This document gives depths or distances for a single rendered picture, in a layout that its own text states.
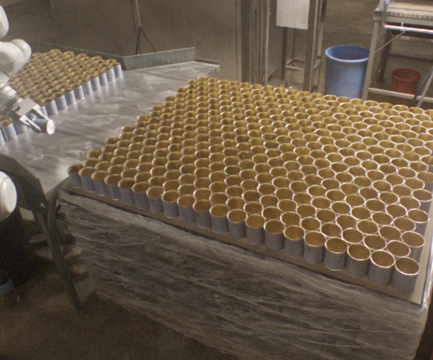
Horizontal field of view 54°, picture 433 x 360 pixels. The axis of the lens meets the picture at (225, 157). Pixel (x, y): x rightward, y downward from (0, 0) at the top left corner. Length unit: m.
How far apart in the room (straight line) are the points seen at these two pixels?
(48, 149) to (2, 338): 1.21
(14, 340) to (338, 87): 3.50
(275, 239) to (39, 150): 1.30
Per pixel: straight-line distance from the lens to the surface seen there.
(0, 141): 2.38
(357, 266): 1.38
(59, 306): 2.93
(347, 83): 4.48
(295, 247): 1.41
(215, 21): 4.33
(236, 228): 1.47
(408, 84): 4.97
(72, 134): 2.32
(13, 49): 2.13
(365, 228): 1.51
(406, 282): 1.38
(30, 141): 2.35
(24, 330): 2.91
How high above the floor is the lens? 2.17
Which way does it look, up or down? 34 degrees down
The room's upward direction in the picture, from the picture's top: 2 degrees counter-clockwise
